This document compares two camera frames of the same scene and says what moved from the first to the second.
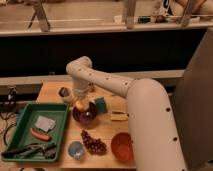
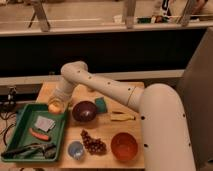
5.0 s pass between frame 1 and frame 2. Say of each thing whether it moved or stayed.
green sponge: stayed
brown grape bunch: stayed
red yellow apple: moved
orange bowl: stayed
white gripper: moved
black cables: stayed
